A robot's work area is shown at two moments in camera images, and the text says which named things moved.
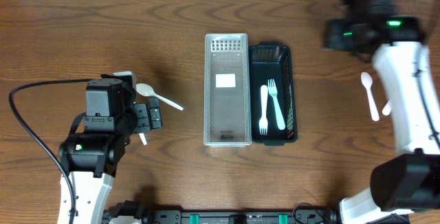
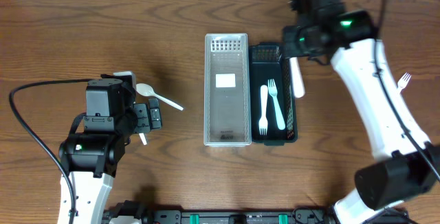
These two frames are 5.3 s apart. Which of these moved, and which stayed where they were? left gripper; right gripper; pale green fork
Moved: right gripper
Stayed: pale green fork; left gripper
